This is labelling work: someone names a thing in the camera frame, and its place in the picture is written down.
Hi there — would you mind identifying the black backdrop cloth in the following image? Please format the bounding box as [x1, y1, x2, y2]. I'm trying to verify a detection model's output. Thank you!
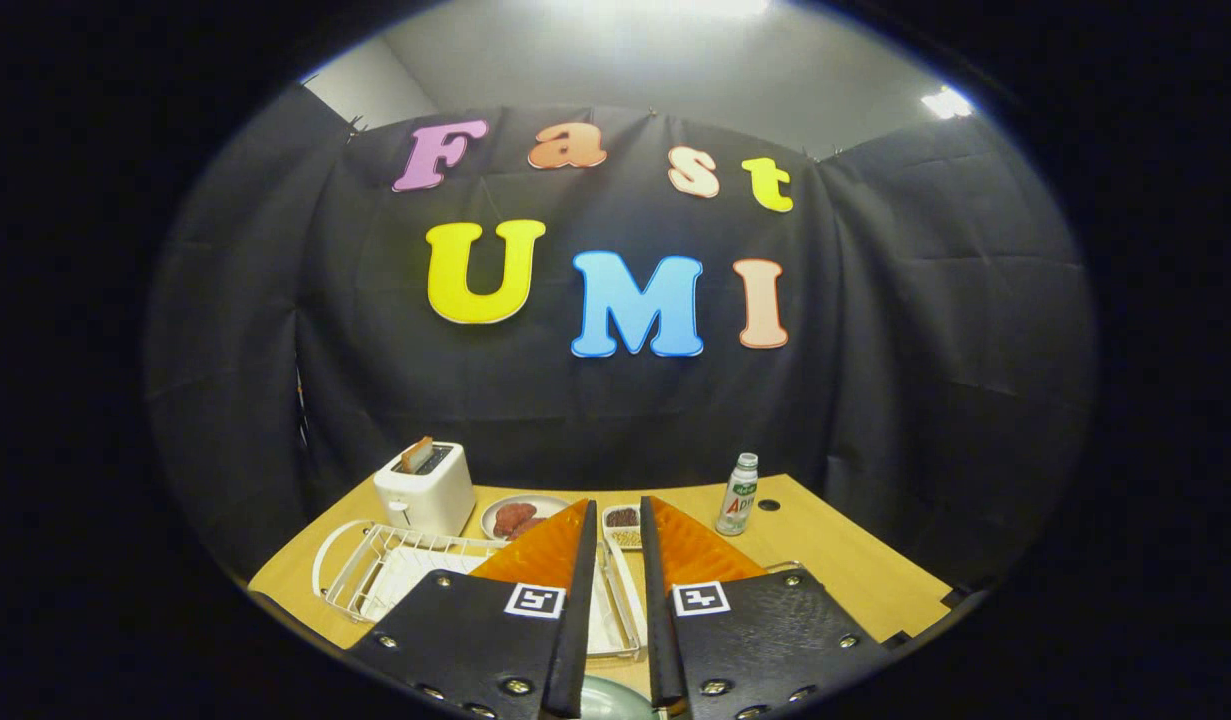
[143, 85, 1096, 591]

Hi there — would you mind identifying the white toaster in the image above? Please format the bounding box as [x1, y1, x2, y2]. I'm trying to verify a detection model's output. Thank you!
[373, 441, 476, 539]

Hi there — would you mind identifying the white drink bottle green label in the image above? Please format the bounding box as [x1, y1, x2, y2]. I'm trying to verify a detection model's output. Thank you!
[715, 452, 760, 537]

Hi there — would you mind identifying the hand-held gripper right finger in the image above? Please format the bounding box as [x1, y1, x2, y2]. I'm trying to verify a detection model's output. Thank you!
[639, 496, 891, 720]

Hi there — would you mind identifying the small round pale plate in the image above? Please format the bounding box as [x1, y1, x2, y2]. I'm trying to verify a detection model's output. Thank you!
[480, 494, 573, 542]

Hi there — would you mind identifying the white divided dish with beans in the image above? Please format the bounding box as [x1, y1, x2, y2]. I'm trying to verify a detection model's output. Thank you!
[601, 505, 644, 551]

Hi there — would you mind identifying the ceiling light panel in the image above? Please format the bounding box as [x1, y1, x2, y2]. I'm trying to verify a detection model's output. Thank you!
[565, 0, 776, 19]
[920, 86, 976, 121]

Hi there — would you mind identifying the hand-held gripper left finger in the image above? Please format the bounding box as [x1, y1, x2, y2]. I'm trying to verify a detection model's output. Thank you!
[347, 499, 599, 720]

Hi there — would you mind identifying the white wire dish rack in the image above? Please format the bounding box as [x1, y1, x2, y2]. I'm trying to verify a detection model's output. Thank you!
[312, 518, 644, 661]

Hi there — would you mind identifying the light green plate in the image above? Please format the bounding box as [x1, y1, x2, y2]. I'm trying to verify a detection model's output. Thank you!
[580, 676, 661, 720]

